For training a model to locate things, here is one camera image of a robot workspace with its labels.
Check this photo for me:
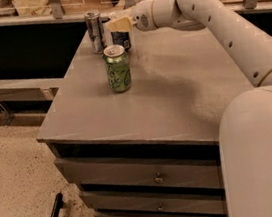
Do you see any top grey drawer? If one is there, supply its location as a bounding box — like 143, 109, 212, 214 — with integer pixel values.
53, 134, 226, 212

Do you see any silver redbull can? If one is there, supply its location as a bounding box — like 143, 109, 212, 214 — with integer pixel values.
84, 9, 107, 53

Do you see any green soda can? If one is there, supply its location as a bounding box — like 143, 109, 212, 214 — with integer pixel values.
103, 44, 132, 93

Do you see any middle grey drawer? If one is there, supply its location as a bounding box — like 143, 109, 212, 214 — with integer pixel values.
79, 188, 227, 216

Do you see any grey drawer cabinet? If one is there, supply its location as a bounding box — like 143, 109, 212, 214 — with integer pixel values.
22, 4, 272, 217

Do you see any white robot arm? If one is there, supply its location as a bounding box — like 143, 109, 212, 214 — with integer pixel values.
107, 0, 272, 217

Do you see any blue pepsi can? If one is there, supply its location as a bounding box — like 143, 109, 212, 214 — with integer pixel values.
111, 31, 131, 50

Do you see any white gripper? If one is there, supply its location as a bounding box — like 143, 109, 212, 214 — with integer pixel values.
106, 0, 156, 33

